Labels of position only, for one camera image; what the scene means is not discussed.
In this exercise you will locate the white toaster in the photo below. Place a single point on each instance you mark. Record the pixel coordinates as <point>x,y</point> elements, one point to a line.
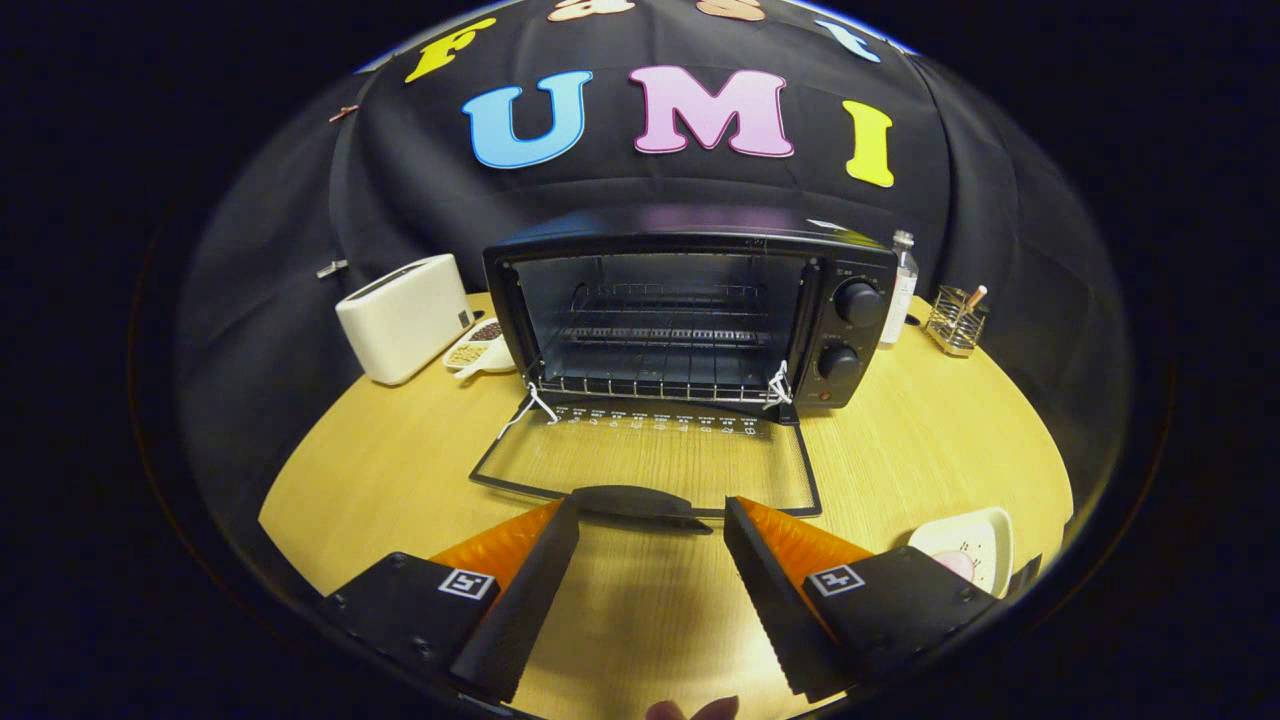
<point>400,320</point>

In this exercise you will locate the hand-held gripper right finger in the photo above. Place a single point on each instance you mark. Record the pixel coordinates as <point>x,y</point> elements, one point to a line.
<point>775,600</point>

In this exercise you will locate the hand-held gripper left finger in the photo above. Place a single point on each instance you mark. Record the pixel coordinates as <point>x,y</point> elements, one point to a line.
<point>530,600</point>

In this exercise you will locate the silver cloth clip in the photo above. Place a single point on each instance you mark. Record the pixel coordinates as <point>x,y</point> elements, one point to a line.
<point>332,268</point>

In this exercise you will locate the clear glass bottle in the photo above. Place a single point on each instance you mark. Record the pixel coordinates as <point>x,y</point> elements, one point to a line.
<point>900,290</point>

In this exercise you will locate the pink meat slice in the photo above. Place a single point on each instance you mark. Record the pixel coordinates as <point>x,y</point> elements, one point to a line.
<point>955,565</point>

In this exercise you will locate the black toaster oven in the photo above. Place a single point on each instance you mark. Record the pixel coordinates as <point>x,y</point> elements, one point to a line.
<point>860,300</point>

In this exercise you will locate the red cloth clip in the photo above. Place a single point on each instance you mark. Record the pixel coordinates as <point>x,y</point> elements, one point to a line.
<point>344,113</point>

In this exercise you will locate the cream plate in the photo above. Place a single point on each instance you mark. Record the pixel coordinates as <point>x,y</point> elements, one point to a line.
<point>985,535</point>

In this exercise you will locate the white divided dish with beans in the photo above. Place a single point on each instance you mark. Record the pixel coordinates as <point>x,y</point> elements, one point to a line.
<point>480,350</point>

